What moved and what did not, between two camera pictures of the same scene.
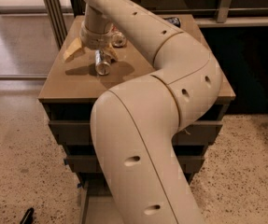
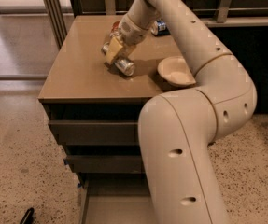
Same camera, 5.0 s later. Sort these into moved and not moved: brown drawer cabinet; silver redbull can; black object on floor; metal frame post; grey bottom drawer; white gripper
Moved: silver redbull can; white gripper
Not moved: metal frame post; grey bottom drawer; brown drawer cabinet; black object on floor
